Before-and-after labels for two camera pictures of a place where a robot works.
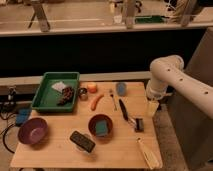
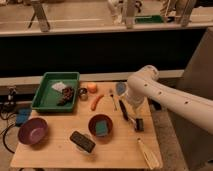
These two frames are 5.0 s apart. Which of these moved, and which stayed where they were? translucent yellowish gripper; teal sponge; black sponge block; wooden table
Moved: translucent yellowish gripper
Stayed: wooden table; black sponge block; teal sponge
